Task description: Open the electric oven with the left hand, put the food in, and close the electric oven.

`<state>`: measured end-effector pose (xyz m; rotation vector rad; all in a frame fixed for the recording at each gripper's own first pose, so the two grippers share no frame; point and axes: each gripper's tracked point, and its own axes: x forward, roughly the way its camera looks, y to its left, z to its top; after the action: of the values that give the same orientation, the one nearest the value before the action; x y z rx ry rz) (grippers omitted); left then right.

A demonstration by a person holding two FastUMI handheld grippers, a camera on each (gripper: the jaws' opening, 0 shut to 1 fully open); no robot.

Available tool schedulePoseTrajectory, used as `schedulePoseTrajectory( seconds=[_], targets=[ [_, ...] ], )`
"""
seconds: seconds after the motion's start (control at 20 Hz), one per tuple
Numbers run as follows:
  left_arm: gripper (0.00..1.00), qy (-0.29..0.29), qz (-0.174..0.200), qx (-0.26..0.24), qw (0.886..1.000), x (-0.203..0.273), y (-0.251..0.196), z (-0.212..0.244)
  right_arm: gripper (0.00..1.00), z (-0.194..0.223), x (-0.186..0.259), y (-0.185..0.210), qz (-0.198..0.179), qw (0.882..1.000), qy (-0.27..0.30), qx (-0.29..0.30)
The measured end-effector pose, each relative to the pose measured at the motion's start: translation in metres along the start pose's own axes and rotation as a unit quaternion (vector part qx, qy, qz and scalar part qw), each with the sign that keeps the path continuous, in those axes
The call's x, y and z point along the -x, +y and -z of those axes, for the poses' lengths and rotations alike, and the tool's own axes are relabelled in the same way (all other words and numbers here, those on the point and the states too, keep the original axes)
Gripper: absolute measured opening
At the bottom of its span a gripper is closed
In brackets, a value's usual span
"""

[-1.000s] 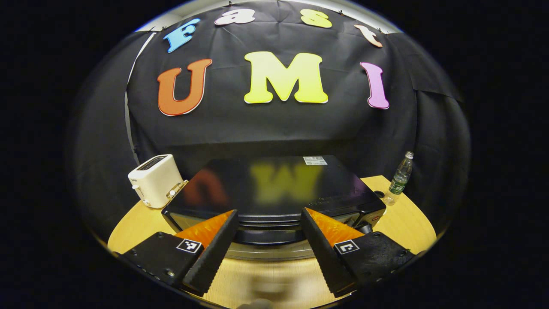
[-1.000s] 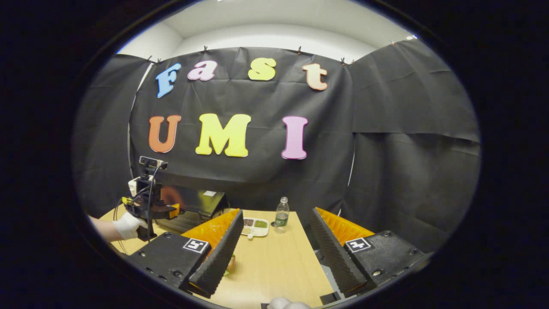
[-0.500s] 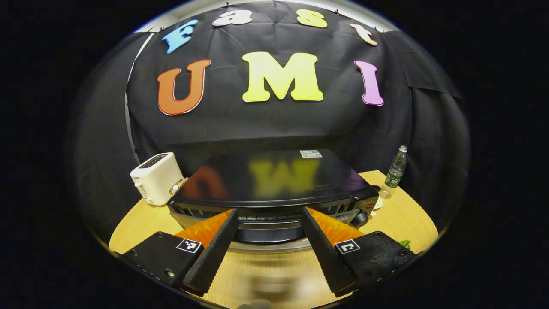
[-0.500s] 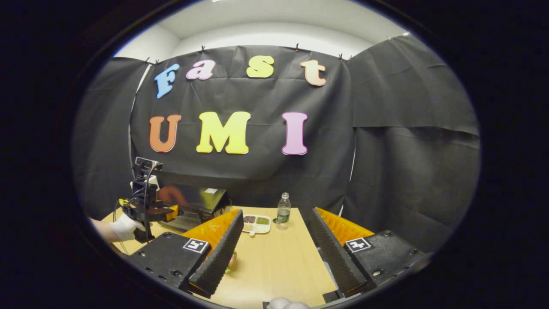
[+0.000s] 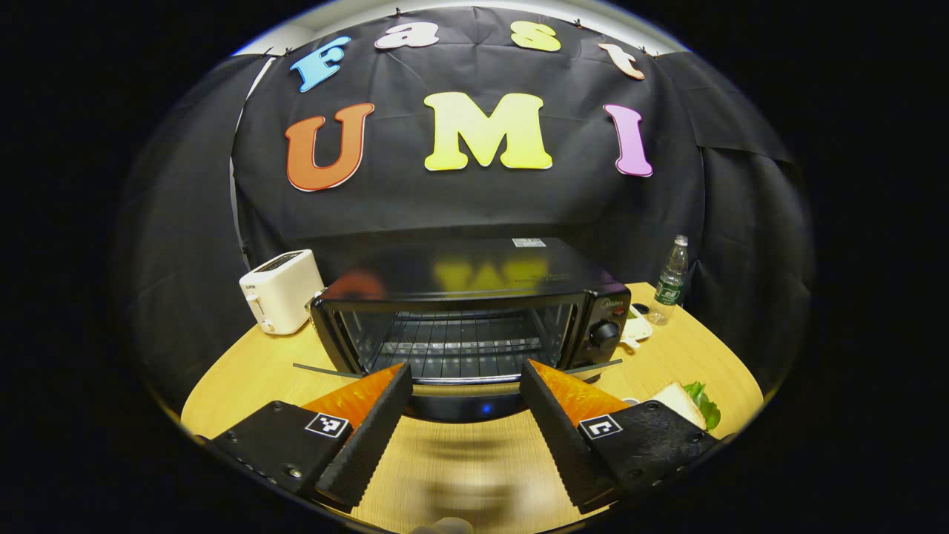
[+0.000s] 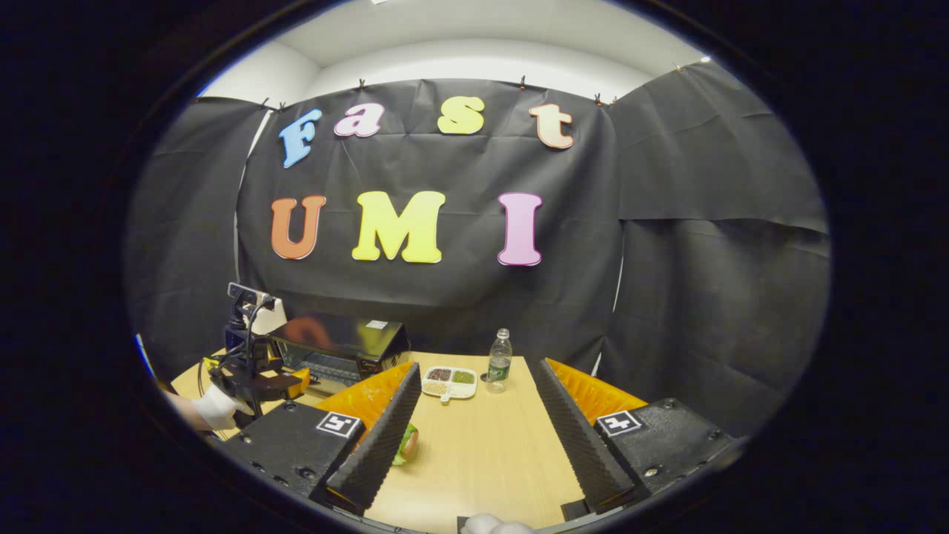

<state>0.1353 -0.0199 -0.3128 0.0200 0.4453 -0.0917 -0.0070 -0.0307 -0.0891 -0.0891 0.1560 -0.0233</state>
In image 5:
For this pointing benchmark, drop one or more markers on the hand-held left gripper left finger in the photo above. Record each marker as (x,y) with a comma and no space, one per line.
(374,437)

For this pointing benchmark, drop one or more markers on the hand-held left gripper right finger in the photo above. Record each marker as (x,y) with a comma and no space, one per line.
(560,437)

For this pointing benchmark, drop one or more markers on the sandwich with lettuce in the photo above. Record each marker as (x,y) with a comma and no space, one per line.
(686,404)

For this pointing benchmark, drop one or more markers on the black electric oven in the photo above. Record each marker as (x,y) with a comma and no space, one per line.
(474,274)

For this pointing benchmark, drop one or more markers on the white toaster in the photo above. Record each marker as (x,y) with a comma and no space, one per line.
(280,293)

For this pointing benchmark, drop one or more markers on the clear plastic water bottle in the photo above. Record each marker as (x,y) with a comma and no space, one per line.
(669,285)

